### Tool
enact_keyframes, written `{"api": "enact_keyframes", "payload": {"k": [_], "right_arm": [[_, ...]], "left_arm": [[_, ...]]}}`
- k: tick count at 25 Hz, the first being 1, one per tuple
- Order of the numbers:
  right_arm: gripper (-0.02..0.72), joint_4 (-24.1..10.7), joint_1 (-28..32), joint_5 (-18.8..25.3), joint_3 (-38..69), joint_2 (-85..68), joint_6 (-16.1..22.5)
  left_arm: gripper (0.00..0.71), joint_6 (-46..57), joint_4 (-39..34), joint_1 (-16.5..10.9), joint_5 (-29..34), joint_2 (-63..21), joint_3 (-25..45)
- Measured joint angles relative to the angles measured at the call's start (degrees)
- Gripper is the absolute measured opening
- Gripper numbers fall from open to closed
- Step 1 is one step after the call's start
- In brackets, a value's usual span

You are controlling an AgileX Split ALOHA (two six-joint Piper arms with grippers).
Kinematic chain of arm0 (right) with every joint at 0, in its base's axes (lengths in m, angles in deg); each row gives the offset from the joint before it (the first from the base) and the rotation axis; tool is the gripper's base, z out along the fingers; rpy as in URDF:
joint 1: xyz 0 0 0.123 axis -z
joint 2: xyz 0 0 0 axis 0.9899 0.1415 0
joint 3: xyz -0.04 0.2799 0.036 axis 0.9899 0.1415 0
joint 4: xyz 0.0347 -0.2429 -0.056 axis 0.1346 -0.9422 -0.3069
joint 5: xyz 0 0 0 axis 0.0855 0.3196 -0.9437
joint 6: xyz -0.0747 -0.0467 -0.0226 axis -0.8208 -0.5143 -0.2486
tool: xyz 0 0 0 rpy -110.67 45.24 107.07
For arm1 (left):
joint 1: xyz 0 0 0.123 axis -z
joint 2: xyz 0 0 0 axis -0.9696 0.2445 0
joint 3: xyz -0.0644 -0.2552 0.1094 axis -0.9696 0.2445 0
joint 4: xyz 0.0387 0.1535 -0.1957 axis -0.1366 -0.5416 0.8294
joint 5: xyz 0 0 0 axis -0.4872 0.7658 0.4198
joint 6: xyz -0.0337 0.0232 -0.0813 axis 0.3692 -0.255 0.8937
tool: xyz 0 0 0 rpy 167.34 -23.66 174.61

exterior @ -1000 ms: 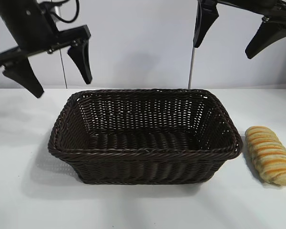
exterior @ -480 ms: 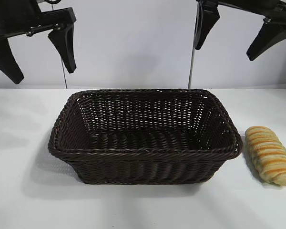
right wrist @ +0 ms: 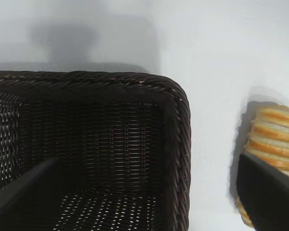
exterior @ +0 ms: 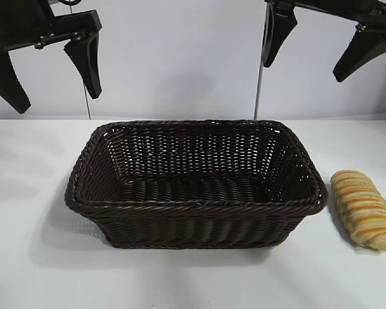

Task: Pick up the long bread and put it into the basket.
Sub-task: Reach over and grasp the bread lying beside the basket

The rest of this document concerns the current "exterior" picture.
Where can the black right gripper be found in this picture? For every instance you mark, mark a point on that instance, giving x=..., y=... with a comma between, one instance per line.
x=341, y=8

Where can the dark brown wicker basket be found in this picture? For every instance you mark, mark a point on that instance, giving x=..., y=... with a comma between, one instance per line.
x=193, y=199

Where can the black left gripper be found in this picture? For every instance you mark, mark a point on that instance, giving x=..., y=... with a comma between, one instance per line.
x=25, y=22

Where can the long striped bread roll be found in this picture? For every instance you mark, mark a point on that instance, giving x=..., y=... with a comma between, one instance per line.
x=363, y=212

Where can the grey metal wall strip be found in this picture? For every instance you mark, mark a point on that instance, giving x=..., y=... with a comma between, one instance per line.
x=257, y=96

